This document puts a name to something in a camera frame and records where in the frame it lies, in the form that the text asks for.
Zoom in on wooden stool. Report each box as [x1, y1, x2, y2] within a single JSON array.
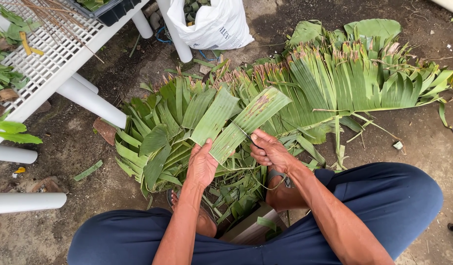
[[219, 202, 288, 245]]

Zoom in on brown coconut husk piece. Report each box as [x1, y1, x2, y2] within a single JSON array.
[[0, 88, 19, 102]]

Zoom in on grey stone rubble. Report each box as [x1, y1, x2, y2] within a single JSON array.
[[28, 175, 69, 195]]

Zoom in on cut banana leaf piece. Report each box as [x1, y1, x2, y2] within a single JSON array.
[[190, 86, 292, 165]]

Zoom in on reddish brick fragment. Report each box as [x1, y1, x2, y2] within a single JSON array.
[[93, 117, 117, 146]]

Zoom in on green leafy plant sprig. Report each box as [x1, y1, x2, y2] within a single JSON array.
[[0, 117, 43, 145]]

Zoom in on person's right hand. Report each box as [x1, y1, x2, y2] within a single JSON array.
[[249, 129, 299, 174]]

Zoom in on bundle of dry thin sticks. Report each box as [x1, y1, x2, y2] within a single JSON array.
[[0, 0, 105, 64]]

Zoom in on large whole banana frond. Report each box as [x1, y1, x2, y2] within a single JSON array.
[[215, 18, 453, 173]]

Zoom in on small knife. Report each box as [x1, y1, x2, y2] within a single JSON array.
[[237, 125, 253, 143]]

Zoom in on black plastic tray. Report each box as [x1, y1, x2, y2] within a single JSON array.
[[66, 0, 142, 27]]

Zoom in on person's right foot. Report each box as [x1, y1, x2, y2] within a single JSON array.
[[265, 176, 309, 212]]

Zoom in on person's left foot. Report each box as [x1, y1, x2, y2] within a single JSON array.
[[170, 189, 218, 238]]

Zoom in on green rolled leaves in sack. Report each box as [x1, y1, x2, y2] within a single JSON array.
[[183, 0, 212, 27]]

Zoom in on white pipe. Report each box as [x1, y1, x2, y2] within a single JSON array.
[[431, 0, 453, 17]]

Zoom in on pile of banana leaf strips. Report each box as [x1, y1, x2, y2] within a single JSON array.
[[114, 72, 327, 226]]

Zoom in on yellow strips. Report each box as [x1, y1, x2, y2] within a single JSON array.
[[19, 31, 45, 57]]

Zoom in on white lattice plastic table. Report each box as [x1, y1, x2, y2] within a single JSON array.
[[0, 0, 194, 216]]

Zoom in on blue cable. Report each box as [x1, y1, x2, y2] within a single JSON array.
[[155, 26, 218, 62]]

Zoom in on person's left hand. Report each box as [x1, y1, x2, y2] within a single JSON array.
[[186, 138, 220, 190]]

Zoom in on person's navy trousers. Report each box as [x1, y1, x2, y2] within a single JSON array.
[[67, 162, 444, 265]]

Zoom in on grey sandal strap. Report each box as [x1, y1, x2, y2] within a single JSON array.
[[267, 169, 291, 188]]

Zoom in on loose green leaf strip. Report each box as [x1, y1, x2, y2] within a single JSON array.
[[73, 160, 103, 182]]

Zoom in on person's foot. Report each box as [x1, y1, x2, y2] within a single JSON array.
[[170, 189, 218, 238], [265, 176, 309, 212]]

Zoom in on white plastic sack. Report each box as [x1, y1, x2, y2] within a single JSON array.
[[166, 0, 255, 51]]

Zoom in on heap of green leaves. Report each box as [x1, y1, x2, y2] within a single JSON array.
[[0, 3, 43, 97]]

